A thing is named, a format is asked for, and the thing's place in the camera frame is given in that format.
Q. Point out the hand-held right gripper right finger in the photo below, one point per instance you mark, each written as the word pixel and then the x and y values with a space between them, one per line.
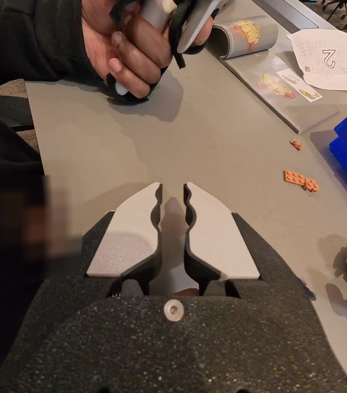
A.
pixel 219 242

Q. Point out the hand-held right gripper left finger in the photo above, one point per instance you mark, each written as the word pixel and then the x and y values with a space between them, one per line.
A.
pixel 127 239

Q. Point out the person's left forearm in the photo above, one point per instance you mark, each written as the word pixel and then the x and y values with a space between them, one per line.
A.
pixel 23 36

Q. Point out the grey desk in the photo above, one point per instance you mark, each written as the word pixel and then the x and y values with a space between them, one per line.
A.
pixel 207 138

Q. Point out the person's left hand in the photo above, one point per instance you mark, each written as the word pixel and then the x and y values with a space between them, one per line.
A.
pixel 136 52

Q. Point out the orange brick plate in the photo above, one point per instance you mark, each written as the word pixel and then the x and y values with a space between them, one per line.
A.
pixel 297 179

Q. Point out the small orange brick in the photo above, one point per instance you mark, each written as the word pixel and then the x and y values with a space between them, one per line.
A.
pixel 296 145

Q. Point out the person's black jacket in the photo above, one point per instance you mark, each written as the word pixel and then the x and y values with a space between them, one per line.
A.
pixel 1 307

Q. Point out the grey instruction booklet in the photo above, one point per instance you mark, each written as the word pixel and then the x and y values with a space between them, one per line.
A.
pixel 283 104

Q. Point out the white paper bag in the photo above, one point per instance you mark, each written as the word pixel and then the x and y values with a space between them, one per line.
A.
pixel 323 52

